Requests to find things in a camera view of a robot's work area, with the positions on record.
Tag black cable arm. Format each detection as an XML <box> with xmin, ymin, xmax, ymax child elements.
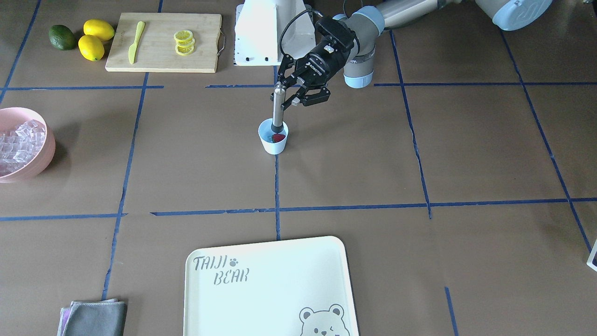
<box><xmin>279</xmin><ymin>9</ymin><xmax>327</xmax><ymax>59</ymax></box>

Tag pink bowl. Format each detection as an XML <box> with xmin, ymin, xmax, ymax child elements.
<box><xmin>0</xmin><ymin>107</ymin><xmax>56</xmax><ymax>183</ymax></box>

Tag folded grey cloth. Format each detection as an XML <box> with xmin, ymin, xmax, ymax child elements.
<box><xmin>57</xmin><ymin>299</ymin><xmax>127</xmax><ymax>336</ymax></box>

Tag lemon slices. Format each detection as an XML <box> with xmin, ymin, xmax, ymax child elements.
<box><xmin>173</xmin><ymin>30</ymin><xmax>195</xmax><ymax>56</ymax></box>

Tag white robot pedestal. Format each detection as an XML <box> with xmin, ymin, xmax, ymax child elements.
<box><xmin>233</xmin><ymin>0</ymin><xmax>316</xmax><ymax>66</ymax></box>

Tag yellow lemon near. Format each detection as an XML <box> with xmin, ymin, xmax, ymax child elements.
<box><xmin>77</xmin><ymin>35</ymin><xmax>105</xmax><ymax>62</ymax></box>

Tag yellow lemon far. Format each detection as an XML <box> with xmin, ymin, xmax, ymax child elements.
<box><xmin>83</xmin><ymin>19</ymin><xmax>115</xmax><ymax>42</ymax></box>

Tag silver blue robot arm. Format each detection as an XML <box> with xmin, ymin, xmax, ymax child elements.
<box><xmin>271</xmin><ymin>0</ymin><xmax>450</xmax><ymax>112</ymax></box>

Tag cream bear tray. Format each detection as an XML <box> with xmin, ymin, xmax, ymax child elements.
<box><xmin>182</xmin><ymin>236</ymin><xmax>360</xmax><ymax>336</ymax></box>

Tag wooden cutting board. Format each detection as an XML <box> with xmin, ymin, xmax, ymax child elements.
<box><xmin>105</xmin><ymin>12</ymin><xmax>222</xmax><ymax>74</ymax></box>

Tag light blue paper cup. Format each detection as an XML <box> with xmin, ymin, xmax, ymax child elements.
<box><xmin>258</xmin><ymin>118</ymin><xmax>289</xmax><ymax>155</ymax></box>

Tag yellow lemon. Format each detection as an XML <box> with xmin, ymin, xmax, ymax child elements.
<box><xmin>77</xmin><ymin>35</ymin><xmax>105</xmax><ymax>62</ymax></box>
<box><xmin>83</xmin><ymin>19</ymin><xmax>115</xmax><ymax>42</ymax></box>

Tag green lime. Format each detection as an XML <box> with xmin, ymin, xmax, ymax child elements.
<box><xmin>48</xmin><ymin>25</ymin><xmax>77</xmax><ymax>51</ymax></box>

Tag steel muddler black tip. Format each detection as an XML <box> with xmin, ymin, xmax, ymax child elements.
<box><xmin>271</xmin><ymin>81</ymin><xmax>286</xmax><ymax>133</ymax></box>

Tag pile of clear ice cubes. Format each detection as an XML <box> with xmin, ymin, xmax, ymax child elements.
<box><xmin>0</xmin><ymin>120</ymin><xmax>47</xmax><ymax>176</ymax></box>

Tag small strawberry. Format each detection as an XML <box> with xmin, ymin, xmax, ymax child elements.
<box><xmin>271</xmin><ymin>133</ymin><xmax>286</xmax><ymax>143</ymax></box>

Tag yellow plastic knife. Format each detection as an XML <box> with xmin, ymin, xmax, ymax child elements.
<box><xmin>128</xmin><ymin>21</ymin><xmax>146</xmax><ymax>64</ymax></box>

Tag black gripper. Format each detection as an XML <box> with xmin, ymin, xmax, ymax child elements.
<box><xmin>274</xmin><ymin>41</ymin><xmax>350</xmax><ymax>111</ymax></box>

